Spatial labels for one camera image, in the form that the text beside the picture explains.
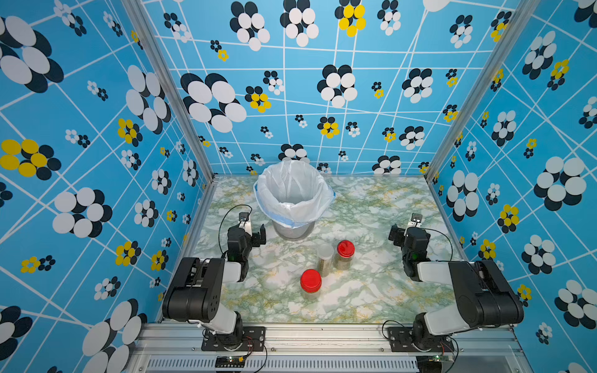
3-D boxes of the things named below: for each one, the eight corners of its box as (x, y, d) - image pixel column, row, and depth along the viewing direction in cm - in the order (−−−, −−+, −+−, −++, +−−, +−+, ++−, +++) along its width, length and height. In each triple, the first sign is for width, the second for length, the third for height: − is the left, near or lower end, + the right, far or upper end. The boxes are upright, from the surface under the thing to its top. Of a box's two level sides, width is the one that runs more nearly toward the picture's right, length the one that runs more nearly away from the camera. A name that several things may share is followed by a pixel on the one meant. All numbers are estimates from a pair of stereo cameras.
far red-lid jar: (335, 271, 90) (338, 256, 80) (333, 255, 94) (336, 239, 84) (350, 271, 90) (356, 256, 80) (348, 255, 94) (353, 239, 84)
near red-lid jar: (301, 301, 83) (300, 290, 73) (301, 282, 87) (300, 269, 77) (320, 301, 83) (322, 290, 73) (319, 282, 87) (321, 269, 77)
